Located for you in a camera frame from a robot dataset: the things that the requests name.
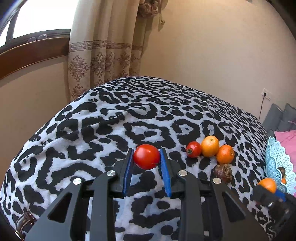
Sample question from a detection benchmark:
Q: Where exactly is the small dark passion fruit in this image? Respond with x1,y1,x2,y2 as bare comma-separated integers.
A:
278,167,285,178

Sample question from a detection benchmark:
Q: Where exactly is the orange with stem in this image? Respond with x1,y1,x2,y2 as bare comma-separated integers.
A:
216,145,235,164

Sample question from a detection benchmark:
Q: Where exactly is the red tomato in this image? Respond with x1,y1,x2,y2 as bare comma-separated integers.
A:
186,141,202,158
133,144,160,170

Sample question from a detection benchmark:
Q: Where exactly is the white wall socket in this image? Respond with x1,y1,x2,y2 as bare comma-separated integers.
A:
261,88,272,100

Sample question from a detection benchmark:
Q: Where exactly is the small orange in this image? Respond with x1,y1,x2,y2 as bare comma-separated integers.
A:
258,178,277,193

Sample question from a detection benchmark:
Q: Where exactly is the large wrinkled passion fruit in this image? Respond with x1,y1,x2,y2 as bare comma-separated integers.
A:
213,164,233,183

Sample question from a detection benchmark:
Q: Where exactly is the black power cable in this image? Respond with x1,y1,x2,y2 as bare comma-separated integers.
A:
259,93,267,121

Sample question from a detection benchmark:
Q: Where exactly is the light blue lattice basket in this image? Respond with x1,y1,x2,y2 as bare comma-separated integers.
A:
265,137,295,195

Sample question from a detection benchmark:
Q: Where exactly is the pink blanket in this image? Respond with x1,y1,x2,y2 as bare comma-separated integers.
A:
274,130,296,172

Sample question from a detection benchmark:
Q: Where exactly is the beige patterned curtain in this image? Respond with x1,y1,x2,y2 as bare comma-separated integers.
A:
68,1,165,100

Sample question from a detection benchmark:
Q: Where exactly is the orange back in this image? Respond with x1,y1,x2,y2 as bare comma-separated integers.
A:
201,136,220,158

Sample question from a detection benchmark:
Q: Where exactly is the red tomato front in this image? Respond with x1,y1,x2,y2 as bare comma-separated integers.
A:
133,144,160,170

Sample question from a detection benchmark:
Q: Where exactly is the red tomato back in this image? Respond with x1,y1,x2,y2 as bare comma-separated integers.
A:
186,141,202,158

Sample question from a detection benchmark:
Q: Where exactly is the grey headboard cushion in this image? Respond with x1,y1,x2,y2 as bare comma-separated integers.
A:
262,103,296,137

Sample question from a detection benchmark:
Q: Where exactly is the leopard print tablecloth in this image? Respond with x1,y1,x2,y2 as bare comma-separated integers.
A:
1,77,276,240

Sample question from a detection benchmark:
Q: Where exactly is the wooden window frame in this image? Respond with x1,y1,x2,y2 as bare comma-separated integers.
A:
1,29,70,79

